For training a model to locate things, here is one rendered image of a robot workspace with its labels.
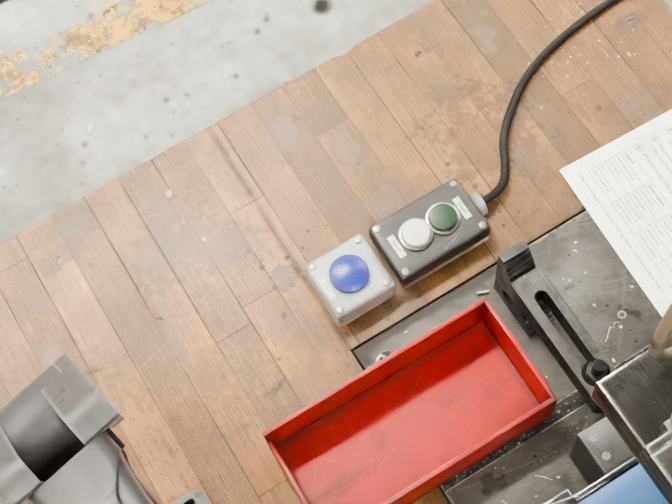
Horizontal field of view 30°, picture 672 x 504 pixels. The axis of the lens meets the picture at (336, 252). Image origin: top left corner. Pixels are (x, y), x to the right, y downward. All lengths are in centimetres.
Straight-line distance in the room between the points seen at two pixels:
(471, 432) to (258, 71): 134
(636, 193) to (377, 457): 38
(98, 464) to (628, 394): 42
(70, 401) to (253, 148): 58
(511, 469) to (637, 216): 29
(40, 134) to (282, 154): 118
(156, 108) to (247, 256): 116
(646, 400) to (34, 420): 46
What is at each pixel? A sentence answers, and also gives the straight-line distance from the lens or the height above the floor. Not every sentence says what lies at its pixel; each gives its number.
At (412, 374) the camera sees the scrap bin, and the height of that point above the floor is 91.
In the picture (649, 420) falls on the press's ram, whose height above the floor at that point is 114.
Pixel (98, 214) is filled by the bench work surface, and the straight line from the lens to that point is 135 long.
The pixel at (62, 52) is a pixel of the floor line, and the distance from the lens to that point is 255.
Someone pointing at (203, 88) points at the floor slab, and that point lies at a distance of 244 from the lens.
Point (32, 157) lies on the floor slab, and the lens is 245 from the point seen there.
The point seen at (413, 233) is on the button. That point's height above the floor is 94.
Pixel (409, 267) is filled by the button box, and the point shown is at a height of 93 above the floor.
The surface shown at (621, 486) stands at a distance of 114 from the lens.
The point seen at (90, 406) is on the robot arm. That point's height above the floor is 133.
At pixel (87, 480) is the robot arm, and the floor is 132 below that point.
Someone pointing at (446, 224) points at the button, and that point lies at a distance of 126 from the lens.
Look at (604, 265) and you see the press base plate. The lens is 130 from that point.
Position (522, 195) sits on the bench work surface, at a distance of 132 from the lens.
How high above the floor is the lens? 210
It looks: 68 degrees down
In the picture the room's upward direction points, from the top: 11 degrees counter-clockwise
